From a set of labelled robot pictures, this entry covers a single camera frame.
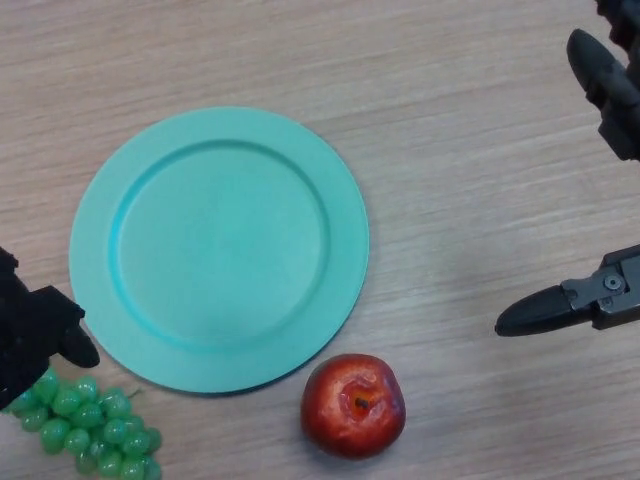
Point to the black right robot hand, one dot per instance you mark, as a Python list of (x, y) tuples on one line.
[(612, 105)]

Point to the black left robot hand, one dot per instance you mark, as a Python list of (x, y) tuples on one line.
[(35, 335)]

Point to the green grapes bunch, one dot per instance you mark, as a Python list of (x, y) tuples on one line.
[(85, 430)]

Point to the green round plate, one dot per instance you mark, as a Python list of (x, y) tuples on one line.
[(219, 251)]

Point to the red apple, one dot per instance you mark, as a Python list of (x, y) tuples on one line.
[(352, 407)]

